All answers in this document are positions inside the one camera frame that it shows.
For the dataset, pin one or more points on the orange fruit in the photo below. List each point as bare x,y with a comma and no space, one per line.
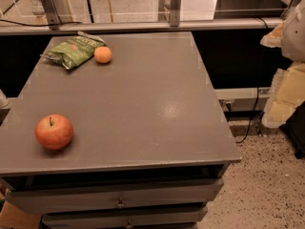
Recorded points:
103,55

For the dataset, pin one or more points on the metal upright post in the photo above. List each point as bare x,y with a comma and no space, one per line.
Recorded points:
174,17

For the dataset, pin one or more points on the grey top drawer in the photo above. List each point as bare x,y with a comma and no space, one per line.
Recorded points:
116,196

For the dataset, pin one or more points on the grey metal rail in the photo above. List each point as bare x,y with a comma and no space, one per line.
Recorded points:
101,28

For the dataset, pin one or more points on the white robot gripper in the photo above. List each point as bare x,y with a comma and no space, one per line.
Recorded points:
295,35

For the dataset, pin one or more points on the metal left bracket post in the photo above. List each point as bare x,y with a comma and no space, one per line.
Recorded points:
51,14

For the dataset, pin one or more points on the grey drawer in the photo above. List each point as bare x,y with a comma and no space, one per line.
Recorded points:
116,196
127,218

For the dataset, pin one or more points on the grey lower drawer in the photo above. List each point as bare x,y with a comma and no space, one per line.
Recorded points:
127,218

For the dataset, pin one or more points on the cardboard box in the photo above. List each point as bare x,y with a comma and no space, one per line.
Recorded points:
13,218

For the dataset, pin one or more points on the red apple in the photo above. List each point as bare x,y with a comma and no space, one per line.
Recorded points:
54,132

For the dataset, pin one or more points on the green chip bag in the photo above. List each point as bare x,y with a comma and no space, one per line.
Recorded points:
74,51

